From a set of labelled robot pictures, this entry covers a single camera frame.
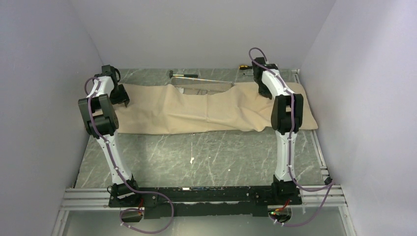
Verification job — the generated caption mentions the yellow handled screwdriver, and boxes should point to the yellow handled screwdriver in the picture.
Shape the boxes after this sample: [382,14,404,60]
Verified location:
[239,65,253,70]

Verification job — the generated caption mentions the aluminium frame rail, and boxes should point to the aluminium frame rail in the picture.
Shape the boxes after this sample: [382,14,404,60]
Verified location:
[52,185,357,236]

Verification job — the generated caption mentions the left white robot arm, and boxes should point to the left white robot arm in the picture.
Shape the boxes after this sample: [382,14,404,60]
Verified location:
[78,65,142,207]

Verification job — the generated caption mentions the small black hammer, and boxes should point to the small black hammer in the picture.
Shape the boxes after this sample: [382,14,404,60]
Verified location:
[168,70,199,79]

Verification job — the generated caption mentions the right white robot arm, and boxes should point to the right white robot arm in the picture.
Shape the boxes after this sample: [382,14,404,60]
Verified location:
[252,57,303,204]

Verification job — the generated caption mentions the beige cloth wrap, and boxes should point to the beige cloth wrap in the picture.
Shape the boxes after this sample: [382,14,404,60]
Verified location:
[112,81,319,135]

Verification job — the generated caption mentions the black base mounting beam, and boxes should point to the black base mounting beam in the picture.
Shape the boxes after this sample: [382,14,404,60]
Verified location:
[108,182,302,219]

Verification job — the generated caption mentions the wire mesh instrument tray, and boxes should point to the wire mesh instrument tray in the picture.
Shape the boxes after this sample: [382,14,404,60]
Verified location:
[170,77,235,95]

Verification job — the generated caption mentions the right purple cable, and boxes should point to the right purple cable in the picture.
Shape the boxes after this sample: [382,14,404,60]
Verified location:
[249,47,335,228]

